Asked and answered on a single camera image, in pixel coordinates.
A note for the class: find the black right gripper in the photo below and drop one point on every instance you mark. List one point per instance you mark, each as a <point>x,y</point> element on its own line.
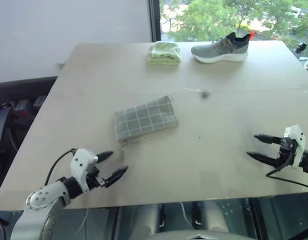
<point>287,152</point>

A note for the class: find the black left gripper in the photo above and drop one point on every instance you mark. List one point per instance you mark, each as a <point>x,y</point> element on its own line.
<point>93,180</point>

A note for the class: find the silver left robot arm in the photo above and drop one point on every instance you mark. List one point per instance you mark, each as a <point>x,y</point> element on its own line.
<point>44,198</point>

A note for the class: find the grey checkered fabric pouch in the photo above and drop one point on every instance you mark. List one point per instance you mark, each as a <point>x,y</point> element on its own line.
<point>146,117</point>

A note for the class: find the grey rounded shape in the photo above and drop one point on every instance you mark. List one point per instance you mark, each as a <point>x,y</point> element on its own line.
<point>147,217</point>

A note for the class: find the grey and red device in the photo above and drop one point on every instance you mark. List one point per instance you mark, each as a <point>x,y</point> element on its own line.
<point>22,107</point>

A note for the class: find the grey sneaker with white sole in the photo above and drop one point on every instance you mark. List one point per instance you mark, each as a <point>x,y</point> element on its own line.
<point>218,51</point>

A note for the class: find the folded light green towel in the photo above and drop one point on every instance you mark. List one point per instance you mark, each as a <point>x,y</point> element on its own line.
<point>163,53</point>

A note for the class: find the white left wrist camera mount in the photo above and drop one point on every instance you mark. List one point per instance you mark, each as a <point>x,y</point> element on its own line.
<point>81,162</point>

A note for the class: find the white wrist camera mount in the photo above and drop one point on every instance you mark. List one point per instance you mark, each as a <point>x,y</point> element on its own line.
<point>81,162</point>
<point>299,140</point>

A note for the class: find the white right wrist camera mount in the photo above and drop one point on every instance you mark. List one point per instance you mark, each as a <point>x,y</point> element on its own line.
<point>299,140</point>

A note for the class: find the black camera device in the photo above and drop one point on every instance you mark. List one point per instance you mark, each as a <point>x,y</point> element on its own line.
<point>300,47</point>

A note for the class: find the black window frame post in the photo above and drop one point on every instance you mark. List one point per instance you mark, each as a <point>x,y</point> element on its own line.
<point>154,20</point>

